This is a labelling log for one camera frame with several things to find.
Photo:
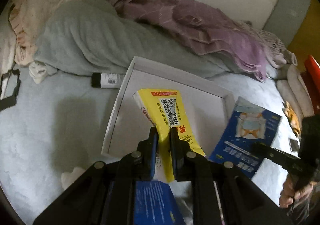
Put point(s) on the striped plush toy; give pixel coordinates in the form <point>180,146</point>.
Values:
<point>276,52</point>

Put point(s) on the yellow tissue pack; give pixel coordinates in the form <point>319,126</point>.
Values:
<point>165,109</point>

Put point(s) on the blue mask package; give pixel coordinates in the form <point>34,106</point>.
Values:
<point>249,123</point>

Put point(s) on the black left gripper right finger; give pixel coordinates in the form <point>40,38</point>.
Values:
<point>179,159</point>

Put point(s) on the red object at edge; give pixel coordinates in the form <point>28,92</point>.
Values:
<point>312,80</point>

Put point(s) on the white shallow cardboard box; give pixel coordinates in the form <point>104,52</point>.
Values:
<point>207,105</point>

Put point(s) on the orange plush toy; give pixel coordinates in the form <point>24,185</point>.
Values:
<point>292,118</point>

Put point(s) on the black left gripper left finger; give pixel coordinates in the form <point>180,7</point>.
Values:
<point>148,149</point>

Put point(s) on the white tube black cap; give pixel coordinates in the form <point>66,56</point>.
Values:
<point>107,80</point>

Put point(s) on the pink ruffled garment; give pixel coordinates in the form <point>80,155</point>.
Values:
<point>27,18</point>

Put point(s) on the person's right hand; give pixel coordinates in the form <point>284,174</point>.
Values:
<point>288,194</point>

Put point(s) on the grey sofa cushion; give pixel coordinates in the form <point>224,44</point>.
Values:
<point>286,19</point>

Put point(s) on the grey-green fleece blanket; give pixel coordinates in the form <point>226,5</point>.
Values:
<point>87,36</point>

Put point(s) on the white sock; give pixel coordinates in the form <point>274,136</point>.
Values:
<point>40,71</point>

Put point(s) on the purple striped cloth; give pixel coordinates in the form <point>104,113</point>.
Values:
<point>202,28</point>

